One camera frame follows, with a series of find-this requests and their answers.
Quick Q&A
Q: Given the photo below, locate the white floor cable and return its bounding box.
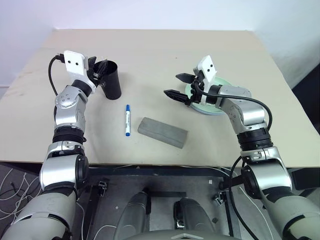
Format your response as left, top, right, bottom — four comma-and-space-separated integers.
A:
0, 167, 43, 221

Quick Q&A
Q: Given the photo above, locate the black cylindrical cup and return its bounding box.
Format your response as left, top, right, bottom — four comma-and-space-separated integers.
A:
96, 59, 123, 101

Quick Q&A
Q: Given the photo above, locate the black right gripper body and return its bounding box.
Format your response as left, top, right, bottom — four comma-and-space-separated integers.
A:
186, 71, 208, 107

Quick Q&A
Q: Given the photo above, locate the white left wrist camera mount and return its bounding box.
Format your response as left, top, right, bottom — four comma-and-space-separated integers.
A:
63, 50, 97, 95

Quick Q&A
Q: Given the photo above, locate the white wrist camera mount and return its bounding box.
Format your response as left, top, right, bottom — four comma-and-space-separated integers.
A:
63, 50, 97, 95
196, 55, 218, 105

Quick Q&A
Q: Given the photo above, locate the blue plate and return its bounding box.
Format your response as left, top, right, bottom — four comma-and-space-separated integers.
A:
193, 106, 226, 116

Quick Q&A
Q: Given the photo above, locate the green plate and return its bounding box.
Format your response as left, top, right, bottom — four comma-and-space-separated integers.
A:
184, 76, 227, 115

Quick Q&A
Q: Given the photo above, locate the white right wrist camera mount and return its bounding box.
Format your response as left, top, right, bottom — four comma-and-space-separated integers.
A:
196, 55, 218, 105

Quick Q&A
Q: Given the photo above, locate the black box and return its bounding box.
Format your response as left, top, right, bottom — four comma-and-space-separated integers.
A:
291, 168, 320, 191

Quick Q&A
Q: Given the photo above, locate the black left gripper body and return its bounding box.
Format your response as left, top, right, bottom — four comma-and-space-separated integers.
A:
87, 64, 106, 88

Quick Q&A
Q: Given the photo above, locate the grey glasses case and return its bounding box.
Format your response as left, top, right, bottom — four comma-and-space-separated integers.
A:
137, 116, 189, 150

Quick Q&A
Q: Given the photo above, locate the blue and white marker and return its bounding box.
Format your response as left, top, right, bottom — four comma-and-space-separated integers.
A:
124, 104, 133, 138

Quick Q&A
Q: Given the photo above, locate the grey robot torso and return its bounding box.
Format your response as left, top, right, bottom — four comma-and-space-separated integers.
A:
147, 229, 243, 240

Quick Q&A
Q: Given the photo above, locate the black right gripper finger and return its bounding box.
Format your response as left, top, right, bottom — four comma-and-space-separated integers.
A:
175, 72, 198, 85
163, 89, 192, 105

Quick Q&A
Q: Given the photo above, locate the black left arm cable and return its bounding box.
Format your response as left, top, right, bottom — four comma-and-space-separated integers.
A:
48, 53, 66, 96

